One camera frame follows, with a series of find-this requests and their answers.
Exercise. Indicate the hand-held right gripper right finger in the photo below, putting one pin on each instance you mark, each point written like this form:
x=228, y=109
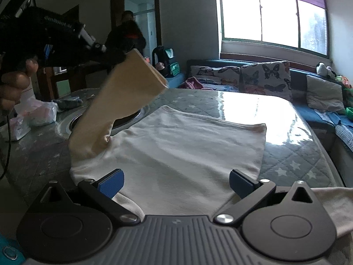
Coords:
x=240, y=186

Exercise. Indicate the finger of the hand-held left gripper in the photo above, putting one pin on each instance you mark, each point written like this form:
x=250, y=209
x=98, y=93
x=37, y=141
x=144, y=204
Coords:
x=113, y=57

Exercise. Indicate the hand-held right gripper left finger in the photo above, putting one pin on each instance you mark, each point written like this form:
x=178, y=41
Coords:
x=111, y=185

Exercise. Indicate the cream long-sleeve shirt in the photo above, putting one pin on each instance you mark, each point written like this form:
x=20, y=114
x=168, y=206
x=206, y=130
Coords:
x=176, y=154

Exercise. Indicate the person's left hand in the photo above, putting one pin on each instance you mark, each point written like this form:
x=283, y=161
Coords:
x=13, y=85

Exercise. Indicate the black kettle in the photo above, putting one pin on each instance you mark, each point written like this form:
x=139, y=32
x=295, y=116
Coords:
x=161, y=60

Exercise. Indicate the wooden chair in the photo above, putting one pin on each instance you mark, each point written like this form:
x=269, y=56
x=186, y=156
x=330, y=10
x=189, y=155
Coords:
x=59, y=81

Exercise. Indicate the green box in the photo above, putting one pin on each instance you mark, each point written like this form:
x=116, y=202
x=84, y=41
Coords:
x=174, y=69

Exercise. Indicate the blue-grey cloth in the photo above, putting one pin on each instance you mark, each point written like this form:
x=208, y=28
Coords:
x=67, y=102

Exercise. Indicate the white plastic bag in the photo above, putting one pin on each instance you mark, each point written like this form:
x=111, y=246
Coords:
x=40, y=113

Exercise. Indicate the pink cloth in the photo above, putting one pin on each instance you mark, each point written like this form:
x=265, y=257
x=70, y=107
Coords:
x=194, y=83

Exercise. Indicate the white tissue packet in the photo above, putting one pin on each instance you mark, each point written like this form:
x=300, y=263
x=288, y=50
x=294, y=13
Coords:
x=16, y=128

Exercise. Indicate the butterfly print cushion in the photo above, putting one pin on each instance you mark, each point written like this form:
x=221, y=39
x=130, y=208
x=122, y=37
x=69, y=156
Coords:
x=266, y=78
x=213, y=74

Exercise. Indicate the turquoise object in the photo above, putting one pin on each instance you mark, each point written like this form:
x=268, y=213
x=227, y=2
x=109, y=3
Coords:
x=9, y=249

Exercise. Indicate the blue sofa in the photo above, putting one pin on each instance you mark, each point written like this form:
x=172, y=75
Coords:
x=300, y=81

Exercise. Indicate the grey cushion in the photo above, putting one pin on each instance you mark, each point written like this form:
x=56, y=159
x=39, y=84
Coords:
x=325, y=93

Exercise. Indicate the green toys pile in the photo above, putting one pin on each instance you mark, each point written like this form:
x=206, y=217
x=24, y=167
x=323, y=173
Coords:
x=347, y=93

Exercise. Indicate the plush toy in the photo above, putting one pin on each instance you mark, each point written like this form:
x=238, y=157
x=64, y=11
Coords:
x=325, y=69

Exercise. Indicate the window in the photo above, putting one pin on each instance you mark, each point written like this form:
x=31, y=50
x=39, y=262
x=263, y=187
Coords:
x=273, y=19

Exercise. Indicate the doorway frame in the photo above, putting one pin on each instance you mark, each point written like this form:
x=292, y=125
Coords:
x=157, y=13

